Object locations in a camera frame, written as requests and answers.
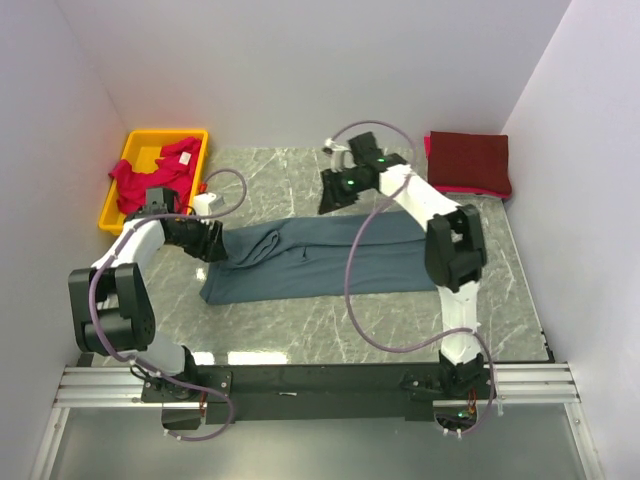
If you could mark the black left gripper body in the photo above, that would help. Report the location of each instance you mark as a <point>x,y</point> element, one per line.
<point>192,236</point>

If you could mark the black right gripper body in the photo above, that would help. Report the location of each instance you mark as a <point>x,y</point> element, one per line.
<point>343,187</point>

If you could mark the blue-grey t shirt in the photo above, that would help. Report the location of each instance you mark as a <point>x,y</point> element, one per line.
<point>319,256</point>

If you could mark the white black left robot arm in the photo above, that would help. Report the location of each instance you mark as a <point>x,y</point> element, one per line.
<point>110,298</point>

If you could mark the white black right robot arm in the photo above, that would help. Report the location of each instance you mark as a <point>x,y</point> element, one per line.
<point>454,253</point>

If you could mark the crumpled red t shirt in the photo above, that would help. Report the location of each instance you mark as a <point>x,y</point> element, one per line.
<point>174,169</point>

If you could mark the folded maroon t shirt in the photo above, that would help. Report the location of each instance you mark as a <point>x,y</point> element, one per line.
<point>470,160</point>

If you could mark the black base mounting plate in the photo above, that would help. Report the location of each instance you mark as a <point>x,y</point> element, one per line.
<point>318,392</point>

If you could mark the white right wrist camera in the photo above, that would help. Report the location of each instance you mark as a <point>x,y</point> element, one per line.
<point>337,154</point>

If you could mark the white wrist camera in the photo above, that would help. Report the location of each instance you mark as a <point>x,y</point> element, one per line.
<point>337,154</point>
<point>206,204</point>

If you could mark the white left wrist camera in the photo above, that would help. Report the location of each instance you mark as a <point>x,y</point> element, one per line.
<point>206,204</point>

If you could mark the aluminium extrusion rail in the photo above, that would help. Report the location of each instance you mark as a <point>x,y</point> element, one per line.
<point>115,387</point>

